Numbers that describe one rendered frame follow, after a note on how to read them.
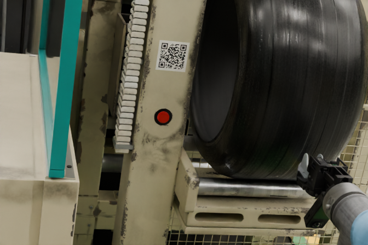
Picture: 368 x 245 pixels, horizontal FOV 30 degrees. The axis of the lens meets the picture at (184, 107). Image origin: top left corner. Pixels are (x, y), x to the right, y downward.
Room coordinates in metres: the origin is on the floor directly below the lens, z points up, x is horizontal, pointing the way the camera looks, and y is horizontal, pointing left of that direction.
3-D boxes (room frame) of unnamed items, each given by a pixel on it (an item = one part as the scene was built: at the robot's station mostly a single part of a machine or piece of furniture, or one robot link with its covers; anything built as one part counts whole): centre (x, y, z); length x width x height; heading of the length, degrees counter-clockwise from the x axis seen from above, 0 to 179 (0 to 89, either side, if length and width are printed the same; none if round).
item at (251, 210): (1.64, -0.21, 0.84); 0.36 x 0.09 x 0.06; 106
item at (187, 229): (1.77, -0.18, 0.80); 0.37 x 0.36 x 0.02; 16
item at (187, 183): (1.72, 0.00, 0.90); 0.40 x 0.03 x 0.10; 16
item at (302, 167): (1.49, -0.30, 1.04); 0.09 x 0.03 x 0.06; 16
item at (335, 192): (1.32, -0.36, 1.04); 0.10 x 0.05 x 0.09; 106
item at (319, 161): (1.40, -0.34, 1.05); 0.12 x 0.08 x 0.09; 16
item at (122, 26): (2.08, 0.14, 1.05); 0.20 x 0.15 x 0.30; 106
